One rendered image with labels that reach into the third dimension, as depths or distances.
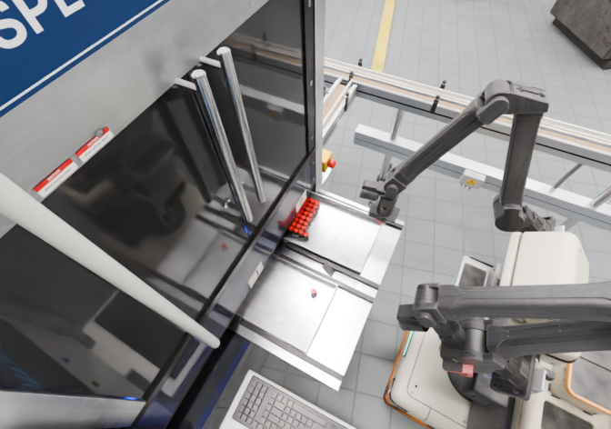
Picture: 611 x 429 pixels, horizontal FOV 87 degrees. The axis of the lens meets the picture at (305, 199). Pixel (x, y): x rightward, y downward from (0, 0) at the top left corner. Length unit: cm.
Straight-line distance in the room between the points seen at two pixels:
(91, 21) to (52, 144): 14
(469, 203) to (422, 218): 40
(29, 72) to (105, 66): 8
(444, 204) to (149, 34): 241
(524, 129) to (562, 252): 30
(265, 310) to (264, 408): 31
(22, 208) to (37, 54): 15
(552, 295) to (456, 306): 16
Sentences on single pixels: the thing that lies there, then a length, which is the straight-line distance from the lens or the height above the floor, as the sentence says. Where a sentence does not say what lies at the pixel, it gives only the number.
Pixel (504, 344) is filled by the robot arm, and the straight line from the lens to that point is 89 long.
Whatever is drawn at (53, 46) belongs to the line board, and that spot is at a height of 193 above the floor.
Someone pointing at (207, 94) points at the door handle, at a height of 180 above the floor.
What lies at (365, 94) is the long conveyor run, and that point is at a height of 88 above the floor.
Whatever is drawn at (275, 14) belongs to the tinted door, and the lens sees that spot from 77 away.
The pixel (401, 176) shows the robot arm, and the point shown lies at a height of 130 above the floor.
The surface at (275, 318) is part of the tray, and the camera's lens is 126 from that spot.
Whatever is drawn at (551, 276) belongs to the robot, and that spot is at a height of 137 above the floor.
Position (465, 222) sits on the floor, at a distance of 265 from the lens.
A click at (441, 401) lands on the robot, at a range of 192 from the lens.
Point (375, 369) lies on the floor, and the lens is 214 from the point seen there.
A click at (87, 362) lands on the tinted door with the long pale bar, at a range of 72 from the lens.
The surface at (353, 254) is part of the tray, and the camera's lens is 134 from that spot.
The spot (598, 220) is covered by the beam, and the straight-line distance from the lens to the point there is 243.
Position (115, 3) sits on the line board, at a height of 193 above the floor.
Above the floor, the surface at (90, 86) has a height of 187.
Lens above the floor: 210
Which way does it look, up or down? 56 degrees down
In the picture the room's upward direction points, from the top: 3 degrees counter-clockwise
